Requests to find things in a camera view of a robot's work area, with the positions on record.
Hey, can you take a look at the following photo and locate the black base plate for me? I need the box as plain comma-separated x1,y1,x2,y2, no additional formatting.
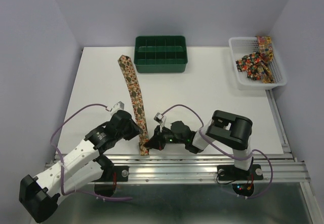
95,165,129,183
217,164,264,182

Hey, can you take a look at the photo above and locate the aluminium rail frame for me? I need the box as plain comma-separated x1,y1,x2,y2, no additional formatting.
42,89,311,184

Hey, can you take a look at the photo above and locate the white perforated plastic basket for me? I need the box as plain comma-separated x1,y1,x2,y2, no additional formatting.
228,36,288,90

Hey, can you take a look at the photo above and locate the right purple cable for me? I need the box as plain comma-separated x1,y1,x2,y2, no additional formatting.
161,104,275,200

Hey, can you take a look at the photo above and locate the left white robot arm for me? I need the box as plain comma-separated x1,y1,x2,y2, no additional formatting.
19,110,142,223

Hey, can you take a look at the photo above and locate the yellow patterned tie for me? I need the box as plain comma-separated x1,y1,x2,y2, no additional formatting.
256,36,274,83

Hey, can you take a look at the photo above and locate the purple cable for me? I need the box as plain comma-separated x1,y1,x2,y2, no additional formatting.
161,104,275,200
50,103,134,202

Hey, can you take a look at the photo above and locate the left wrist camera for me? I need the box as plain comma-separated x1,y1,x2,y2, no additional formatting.
110,101,125,113

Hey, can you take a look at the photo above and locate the dark multicolour dotted tie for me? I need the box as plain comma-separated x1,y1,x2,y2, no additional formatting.
235,52,268,83

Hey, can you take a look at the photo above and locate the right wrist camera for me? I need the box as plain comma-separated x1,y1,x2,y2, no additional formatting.
153,112,164,124

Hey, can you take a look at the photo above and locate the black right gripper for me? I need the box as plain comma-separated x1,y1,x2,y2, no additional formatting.
144,123,186,149

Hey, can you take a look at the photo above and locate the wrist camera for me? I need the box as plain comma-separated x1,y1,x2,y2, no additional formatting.
153,112,164,124
110,101,125,113

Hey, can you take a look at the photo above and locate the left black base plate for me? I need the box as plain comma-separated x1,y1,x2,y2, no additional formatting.
95,165,129,183

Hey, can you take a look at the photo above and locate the green compartment organizer box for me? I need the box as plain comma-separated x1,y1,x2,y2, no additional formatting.
133,35,188,73

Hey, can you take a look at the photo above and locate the paisley patterned tie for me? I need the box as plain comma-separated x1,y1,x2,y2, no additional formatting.
118,55,149,156

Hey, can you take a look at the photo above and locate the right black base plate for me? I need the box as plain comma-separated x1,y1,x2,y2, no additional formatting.
217,164,264,182

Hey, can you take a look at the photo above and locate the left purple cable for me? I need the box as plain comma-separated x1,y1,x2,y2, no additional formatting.
50,103,134,202

